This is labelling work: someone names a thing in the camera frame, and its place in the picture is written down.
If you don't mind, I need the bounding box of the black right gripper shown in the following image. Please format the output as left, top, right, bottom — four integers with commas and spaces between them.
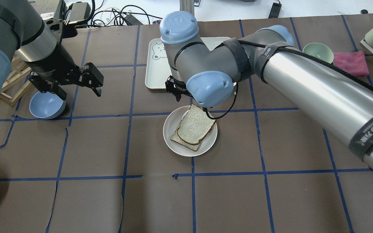
165, 75, 193, 102

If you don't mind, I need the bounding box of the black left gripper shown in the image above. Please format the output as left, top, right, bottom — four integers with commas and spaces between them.
28, 45, 104, 101

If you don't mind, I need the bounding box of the bread slice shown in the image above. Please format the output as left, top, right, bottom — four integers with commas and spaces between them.
175, 104, 216, 145
170, 132, 203, 152

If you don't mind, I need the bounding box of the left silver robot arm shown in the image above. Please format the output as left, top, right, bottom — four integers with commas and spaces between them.
0, 0, 104, 100

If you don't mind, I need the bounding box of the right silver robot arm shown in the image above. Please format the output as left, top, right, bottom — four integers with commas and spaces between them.
160, 11, 373, 169

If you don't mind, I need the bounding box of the white round plate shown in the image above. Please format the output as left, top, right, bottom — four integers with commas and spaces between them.
163, 106, 218, 157

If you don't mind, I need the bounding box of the bread slice on plate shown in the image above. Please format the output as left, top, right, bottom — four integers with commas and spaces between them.
170, 132, 203, 152

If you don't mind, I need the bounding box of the cream bear tray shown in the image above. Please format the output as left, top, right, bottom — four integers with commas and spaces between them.
145, 36, 237, 89

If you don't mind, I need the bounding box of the blue bowl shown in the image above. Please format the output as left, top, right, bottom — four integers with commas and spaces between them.
29, 92, 66, 120

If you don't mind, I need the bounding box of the wooden cup rack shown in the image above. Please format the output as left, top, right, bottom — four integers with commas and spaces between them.
0, 55, 31, 107

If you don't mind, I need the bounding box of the black power adapter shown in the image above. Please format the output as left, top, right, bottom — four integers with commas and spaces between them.
68, 2, 91, 25

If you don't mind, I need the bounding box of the black computer box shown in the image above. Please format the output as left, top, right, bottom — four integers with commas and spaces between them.
28, 0, 67, 20

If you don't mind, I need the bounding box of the light green bowl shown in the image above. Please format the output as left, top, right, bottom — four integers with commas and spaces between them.
302, 42, 334, 63

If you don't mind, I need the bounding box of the pink cloth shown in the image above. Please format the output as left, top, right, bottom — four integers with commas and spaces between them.
333, 51, 369, 76

